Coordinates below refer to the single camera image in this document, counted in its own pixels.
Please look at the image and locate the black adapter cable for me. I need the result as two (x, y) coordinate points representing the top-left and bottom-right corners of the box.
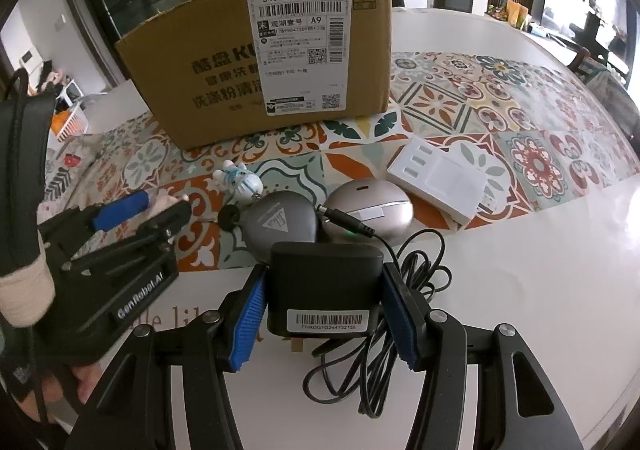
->
(301, 203), (454, 419)

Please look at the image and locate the white blue figurine keychain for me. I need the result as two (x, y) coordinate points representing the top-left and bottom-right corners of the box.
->
(212, 160), (264, 206)

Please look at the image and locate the dark grey earbud case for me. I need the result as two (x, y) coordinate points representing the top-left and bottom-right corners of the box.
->
(217, 191), (318, 269)

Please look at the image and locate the silver oval case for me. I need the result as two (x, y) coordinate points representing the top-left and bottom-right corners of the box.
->
(323, 178), (413, 241)

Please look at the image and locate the white usb hub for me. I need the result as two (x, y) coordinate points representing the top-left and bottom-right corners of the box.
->
(386, 137), (488, 227)

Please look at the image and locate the black power adapter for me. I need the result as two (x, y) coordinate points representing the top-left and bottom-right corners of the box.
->
(264, 242), (384, 338)

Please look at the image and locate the patterned white bag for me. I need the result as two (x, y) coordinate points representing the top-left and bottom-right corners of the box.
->
(37, 134), (104, 224)

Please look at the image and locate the white basket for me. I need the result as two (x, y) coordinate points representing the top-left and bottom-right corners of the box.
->
(51, 106), (89, 142)

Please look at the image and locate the patterned colourful table mat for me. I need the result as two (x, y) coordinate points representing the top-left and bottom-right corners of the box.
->
(65, 52), (639, 271)

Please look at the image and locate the brown cardboard box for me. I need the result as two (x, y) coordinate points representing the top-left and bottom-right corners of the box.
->
(116, 0), (392, 150)

